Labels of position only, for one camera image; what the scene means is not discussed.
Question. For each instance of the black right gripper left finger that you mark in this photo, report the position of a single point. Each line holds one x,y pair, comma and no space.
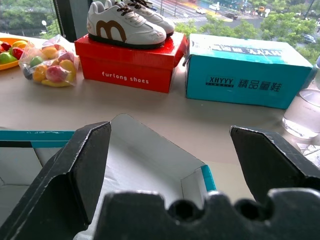
62,180

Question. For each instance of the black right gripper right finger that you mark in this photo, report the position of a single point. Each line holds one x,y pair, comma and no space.
270,162

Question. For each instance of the teal shoe box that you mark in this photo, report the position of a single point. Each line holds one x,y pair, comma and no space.
247,75
147,162

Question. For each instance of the red shoe box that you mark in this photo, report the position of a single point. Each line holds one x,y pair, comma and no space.
130,63

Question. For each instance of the clear glass cup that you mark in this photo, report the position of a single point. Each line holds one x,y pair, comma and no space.
303,110

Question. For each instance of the clear bag of toy fruit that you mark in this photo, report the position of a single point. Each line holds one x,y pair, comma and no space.
50,63

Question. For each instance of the orange plate of toy fruit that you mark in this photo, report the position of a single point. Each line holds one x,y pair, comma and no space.
10,52

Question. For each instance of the white sneaker brown logo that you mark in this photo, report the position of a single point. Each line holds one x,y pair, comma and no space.
122,27
155,15

